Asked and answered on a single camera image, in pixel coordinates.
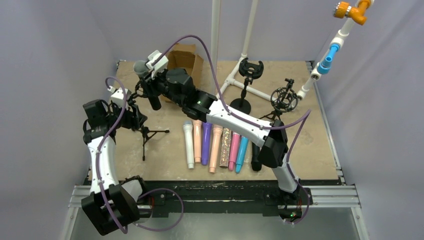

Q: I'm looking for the cardboard box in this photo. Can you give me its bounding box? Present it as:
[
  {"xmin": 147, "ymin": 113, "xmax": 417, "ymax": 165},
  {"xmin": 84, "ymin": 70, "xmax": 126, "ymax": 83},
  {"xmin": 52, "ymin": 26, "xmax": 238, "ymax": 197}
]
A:
[{"xmin": 166, "ymin": 43, "xmax": 204, "ymax": 89}]

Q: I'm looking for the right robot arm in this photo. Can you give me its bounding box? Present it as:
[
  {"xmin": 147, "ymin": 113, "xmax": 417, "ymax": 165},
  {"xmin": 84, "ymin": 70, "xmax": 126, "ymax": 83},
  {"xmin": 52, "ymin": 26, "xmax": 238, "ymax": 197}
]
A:
[{"xmin": 134, "ymin": 66, "xmax": 298, "ymax": 194}]

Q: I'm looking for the PVC pipe with coloured fittings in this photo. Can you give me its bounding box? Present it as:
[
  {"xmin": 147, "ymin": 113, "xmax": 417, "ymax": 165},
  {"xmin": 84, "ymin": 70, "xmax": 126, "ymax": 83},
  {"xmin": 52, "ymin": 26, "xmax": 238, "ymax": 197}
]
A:
[{"xmin": 297, "ymin": 0, "xmax": 375, "ymax": 100}]

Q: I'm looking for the white PVC pipe frame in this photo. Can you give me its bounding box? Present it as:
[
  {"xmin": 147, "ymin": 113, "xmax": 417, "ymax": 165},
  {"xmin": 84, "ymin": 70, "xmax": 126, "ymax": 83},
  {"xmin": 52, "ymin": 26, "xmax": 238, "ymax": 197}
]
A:
[{"xmin": 209, "ymin": 0, "xmax": 284, "ymax": 104}]

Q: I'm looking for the black sparkly microphone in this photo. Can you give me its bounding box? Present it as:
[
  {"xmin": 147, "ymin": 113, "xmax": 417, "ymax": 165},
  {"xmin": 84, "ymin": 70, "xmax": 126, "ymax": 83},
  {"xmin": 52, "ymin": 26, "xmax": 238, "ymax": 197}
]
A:
[{"xmin": 133, "ymin": 60, "xmax": 162, "ymax": 111}]

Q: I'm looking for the aluminium rail frame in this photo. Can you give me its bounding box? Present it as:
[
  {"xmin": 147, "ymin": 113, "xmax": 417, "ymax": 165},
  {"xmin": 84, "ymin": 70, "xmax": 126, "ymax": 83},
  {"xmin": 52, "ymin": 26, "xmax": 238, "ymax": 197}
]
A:
[{"xmin": 61, "ymin": 60, "xmax": 370, "ymax": 240}]

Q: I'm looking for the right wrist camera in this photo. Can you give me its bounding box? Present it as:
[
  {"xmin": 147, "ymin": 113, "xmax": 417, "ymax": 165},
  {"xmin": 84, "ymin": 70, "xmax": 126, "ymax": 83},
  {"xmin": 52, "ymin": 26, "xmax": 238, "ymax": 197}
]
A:
[{"xmin": 145, "ymin": 50, "xmax": 169, "ymax": 79}]

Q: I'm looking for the beige microphone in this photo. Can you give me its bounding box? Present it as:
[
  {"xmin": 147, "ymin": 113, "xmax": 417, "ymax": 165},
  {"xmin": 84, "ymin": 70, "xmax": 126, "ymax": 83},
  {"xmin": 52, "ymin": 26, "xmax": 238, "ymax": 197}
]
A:
[
  {"xmin": 192, "ymin": 120, "xmax": 202, "ymax": 164},
  {"xmin": 209, "ymin": 124, "xmax": 223, "ymax": 174}
]

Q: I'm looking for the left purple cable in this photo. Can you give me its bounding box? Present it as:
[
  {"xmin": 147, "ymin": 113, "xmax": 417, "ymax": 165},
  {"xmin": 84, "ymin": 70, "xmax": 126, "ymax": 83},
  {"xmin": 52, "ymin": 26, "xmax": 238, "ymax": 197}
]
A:
[{"xmin": 95, "ymin": 76, "xmax": 185, "ymax": 235}]

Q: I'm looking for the tripod shock mount stand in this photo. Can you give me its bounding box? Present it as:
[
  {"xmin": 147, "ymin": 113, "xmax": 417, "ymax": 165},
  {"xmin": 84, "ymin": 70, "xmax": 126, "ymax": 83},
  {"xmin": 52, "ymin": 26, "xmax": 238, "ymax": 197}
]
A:
[
  {"xmin": 128, "ymin": 83, "xmax": 170, "ymax": 161},
  {"xmin": 260, "ymin": 78, "xmax": 300, "ymax": 121}
]

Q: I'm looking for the purple microphone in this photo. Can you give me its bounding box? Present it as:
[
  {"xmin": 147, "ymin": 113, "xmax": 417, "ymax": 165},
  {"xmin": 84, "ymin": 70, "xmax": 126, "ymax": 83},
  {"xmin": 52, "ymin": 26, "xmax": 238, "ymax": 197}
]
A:
[{"xmin": 201, "ymin": 122, "xmax": 212, "ymax": 166}]

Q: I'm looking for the glitter sequin microphone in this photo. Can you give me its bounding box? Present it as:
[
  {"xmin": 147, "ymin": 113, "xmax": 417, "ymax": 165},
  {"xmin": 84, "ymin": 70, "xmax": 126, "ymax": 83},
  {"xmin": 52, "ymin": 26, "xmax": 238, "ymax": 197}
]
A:
[{"xmin": 219, "ymin": 127, "xmax": 232, "ymax": 168}]

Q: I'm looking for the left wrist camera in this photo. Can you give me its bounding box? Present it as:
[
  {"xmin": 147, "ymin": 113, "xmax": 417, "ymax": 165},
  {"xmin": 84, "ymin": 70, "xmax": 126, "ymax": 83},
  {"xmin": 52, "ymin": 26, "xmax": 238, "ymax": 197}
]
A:
[{"xmin": 107, "ymin": 86, "xmax": 131, "ymax": 108}]

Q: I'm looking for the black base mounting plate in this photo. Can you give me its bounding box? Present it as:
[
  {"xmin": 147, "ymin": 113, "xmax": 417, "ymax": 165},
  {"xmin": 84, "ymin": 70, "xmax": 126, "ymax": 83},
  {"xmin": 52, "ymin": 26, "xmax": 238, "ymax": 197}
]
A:
[{"xmin": 137, "ymin": 180, "xmax": 313, "ymax": 222}]

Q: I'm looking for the pink microphone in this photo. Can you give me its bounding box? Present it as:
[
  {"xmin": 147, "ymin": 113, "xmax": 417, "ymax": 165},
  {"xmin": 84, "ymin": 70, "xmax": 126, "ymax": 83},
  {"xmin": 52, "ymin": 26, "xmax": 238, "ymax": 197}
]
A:
[{"xmin": 228, "ymin": 131, "xmax": 241, "ymax": 171}]

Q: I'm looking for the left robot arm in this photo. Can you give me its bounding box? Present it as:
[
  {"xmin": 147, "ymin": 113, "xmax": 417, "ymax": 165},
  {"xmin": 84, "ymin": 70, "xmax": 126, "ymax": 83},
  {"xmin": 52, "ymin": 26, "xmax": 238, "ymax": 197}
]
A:
[{"xmin": 81, "ymin": 99, "xmax": 147, "ymax": 236}]

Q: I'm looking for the white microphone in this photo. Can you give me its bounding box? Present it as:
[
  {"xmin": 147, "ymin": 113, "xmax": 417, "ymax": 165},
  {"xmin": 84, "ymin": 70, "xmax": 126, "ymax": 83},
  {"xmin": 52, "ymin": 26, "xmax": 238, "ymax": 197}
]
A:
[{"xmin": 182, "ymin": 120, "xmax": 195, "ymax": 170}]

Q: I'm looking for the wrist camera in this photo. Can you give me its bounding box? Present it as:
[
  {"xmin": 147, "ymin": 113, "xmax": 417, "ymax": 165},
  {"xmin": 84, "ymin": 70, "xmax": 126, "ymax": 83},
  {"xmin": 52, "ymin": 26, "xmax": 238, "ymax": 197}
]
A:
[
  {"xmin": 145, "ymin": 50, "xmax": 169, "ymax": 79},
  {"xmin": 107, "ymin": 86, "xmax": 131, "ymax": 108}
]

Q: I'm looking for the blue microphone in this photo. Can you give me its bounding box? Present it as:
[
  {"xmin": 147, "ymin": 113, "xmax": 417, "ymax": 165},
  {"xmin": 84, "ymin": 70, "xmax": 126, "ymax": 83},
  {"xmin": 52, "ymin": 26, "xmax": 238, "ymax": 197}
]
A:
[{"xmin": 235, "ymin": 136, "xmax": 249, "ymax": 174}]

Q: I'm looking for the round base mic stand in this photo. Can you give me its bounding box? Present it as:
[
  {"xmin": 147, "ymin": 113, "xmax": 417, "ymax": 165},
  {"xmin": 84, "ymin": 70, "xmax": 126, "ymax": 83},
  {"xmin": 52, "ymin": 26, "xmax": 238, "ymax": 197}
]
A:
[{"xmin": 230, "ymin": 57, "xmax": 264, "ymax": 115}]

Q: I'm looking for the black microphone orange cap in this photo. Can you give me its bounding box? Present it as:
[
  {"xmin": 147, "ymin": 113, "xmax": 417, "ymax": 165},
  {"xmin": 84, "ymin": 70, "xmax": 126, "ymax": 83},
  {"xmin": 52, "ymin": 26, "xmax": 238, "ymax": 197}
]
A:
[{"xmin": 250, "ymin": 143, "xmax": 262, "ymax": 172}]

